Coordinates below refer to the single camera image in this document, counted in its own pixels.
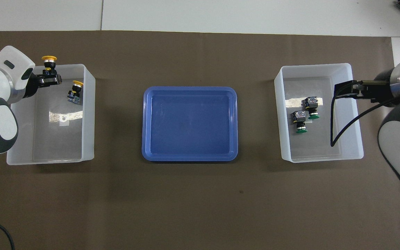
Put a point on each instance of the blue plastic tray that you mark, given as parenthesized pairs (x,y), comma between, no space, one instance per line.
(189,125)

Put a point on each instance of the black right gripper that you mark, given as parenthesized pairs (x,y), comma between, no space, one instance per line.
(377,90)

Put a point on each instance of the brown paper table mat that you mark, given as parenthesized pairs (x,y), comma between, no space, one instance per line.
(200,208)

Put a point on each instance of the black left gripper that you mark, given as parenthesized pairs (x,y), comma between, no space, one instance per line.
(32,85)

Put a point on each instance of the yellow push button switch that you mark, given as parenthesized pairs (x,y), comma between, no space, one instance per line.
(75,93)
(49,58)

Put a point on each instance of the translucent white plastic box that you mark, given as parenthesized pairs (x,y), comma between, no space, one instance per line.
(47,139)
(325,146)

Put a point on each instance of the white paper label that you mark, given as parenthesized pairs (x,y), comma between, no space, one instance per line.
(63,120)

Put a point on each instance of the green push button switch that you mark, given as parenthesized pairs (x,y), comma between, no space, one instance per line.
(311,107)
(300,119)

